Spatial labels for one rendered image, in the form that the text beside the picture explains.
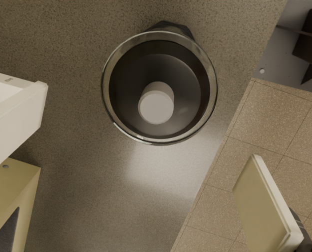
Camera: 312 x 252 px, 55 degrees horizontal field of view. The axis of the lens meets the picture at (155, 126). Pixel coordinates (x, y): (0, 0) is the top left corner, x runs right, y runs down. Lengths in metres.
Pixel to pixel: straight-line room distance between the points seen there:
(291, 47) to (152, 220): 1.10
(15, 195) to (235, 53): 0.42
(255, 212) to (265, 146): 1.49
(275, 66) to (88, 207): 1.12
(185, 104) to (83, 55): 0.29
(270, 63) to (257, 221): 1.36
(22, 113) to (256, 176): 0.13
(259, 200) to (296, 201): 1.71
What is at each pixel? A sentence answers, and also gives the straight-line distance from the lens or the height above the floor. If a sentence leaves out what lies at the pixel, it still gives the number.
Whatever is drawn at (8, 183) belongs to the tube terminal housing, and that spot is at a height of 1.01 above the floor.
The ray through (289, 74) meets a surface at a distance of 1.54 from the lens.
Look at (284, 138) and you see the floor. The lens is 1.66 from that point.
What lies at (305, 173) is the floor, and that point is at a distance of 1.80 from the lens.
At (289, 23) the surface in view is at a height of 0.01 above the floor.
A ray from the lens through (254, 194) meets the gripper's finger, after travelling 0.18.
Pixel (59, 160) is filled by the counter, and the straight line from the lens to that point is 0.61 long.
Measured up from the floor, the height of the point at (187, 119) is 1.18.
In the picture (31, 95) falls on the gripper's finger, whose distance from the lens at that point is 0.17.
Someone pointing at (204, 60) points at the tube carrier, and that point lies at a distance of 0.27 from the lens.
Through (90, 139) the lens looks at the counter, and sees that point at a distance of 0.57.
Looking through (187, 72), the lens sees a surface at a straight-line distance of 0.26.
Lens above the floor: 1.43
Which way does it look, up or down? 67 degrees down
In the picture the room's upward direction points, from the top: 170 degrees counter-clockwise
